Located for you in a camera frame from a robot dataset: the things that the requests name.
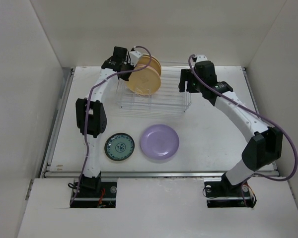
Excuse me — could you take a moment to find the yellow plastic plate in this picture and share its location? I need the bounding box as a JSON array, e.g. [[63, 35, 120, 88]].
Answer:
[[137, 54, 161, 69], [125, 66, 161, 95]]

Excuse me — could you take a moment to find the purple plastic plate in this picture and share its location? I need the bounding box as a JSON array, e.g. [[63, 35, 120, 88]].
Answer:
[[140, 124, 180, 160]]

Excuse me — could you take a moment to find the teal patterned small plate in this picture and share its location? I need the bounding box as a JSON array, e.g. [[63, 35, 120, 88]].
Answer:
[[104, 133, 135, 162]]

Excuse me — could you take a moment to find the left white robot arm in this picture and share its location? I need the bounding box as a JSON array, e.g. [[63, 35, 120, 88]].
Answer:
[[74, 46, 143, 197]]

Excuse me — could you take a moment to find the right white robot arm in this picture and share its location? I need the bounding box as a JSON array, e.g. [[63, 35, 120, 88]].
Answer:
[[178, 60, 283, 195]]

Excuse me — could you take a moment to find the pink plastic plate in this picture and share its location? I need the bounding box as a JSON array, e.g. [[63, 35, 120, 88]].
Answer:
[[137, 64, 161, 77]]

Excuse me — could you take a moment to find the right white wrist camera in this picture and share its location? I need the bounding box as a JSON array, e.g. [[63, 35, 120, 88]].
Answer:
[[192, 54, 208, 63]]

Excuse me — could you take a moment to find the white wire dish rack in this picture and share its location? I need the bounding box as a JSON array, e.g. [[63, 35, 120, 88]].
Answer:
[[116, 65, 191, 119]]

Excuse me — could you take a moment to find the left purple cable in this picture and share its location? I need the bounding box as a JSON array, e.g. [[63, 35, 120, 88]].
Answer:
[[70, 45, 153, 206]]

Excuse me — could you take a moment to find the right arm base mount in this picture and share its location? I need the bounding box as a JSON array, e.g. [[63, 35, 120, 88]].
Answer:
[[203, 180, 257, 208]]

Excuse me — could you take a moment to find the aluminium table frame rail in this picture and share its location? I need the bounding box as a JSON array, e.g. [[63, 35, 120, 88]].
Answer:
[[39, 66, 280, 179]]

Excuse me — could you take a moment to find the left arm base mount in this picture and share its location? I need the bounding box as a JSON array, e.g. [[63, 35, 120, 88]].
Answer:
[[68, 181, 117, 208]]

